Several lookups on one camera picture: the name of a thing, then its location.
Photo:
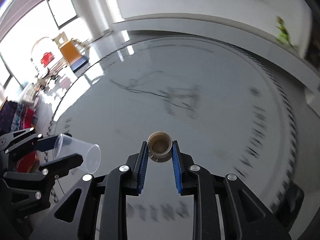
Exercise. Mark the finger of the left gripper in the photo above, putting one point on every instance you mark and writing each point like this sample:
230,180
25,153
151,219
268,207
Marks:
61,167
46,143

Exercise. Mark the orange children's chair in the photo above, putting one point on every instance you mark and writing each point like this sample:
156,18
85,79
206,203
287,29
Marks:
70,51

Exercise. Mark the clear plastic cup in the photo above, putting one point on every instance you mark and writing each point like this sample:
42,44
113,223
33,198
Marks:
91,153

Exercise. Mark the green toy dinosaur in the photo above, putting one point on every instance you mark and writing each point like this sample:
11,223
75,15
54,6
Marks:
284,36

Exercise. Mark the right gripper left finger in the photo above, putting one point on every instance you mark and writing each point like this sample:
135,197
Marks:
96,206

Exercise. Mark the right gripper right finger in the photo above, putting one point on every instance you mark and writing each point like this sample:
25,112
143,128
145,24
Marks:
224,207

